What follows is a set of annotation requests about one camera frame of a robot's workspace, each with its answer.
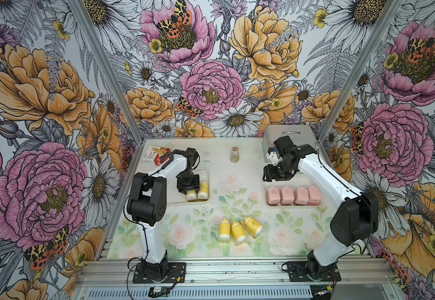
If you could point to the aluminium front rail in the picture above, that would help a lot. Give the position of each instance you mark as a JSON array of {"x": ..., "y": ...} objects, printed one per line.
[{"x": 354, "y": 270}]

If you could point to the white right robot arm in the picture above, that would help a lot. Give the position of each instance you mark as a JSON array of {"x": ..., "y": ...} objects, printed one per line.
[{"x": 356, "y": 216}]

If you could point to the red object behind left gripper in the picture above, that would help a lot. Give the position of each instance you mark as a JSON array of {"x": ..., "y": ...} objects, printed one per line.
[{"x": 156, "y": 155}]

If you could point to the white left storage tray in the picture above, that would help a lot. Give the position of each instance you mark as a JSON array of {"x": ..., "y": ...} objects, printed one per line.
[{"x": 175, "y": 198}]

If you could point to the silver aluminium first aid case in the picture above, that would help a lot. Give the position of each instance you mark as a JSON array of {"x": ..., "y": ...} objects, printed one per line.
[{"x": 300, "y": 134}]

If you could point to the small clear glass bottle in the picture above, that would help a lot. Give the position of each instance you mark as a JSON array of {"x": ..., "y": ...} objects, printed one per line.
[{"x": 235, "y": 154}]

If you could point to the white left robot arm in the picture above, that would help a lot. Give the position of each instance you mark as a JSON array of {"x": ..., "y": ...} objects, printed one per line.
[{"x": 147, "y": 205}]

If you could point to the pink pencil sharpener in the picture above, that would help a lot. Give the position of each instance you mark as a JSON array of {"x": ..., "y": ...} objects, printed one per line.
[
  {"x": 315, "y": 196},
  {"x": 301, "y": 196},
  {"x": 287, "y": 196},
  {"x": 273, "y": 196}
]

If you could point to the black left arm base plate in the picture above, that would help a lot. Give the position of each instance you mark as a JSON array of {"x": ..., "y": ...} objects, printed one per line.
[{"x": 167, "y": 272}]

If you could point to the white vented cable duct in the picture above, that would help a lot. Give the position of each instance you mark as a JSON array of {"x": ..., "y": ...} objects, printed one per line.
[{"x": 302, "y": 292}]

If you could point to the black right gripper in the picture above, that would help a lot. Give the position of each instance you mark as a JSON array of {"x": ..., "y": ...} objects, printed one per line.
[{"x": 270, "y": 174}]

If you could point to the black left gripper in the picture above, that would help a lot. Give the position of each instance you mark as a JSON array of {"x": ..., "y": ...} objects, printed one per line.
[{"x": 194, "y": 186}]

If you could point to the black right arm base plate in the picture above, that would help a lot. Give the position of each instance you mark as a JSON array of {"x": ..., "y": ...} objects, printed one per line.
[{"x": 300, "y": 271}]

